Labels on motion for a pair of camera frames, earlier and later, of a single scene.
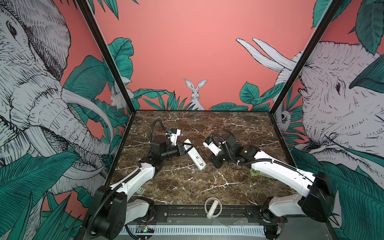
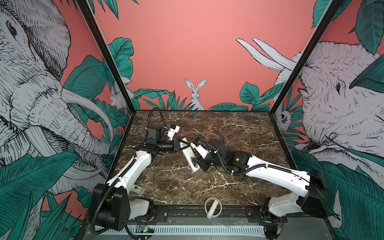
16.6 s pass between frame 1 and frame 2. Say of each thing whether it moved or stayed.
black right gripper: moved
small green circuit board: stayed
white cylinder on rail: stayed
